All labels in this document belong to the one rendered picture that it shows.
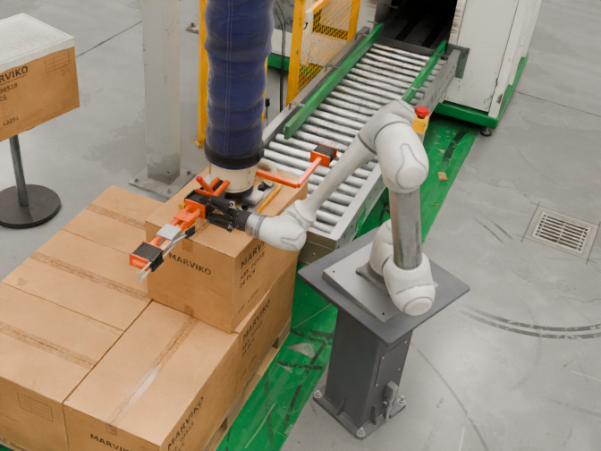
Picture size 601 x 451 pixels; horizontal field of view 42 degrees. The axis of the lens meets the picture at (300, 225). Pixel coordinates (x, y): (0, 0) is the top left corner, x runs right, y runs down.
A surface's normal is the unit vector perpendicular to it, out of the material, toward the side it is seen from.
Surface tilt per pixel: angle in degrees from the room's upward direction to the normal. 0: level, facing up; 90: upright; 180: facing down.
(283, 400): 0
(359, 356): 90
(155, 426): 0
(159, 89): 90
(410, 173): 89
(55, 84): 90
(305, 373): 0
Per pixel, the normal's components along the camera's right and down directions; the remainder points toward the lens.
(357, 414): -0.73, 0.37
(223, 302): -0.46, 0.51
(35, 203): 0.09, -0.79
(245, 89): 0.36, 0.40
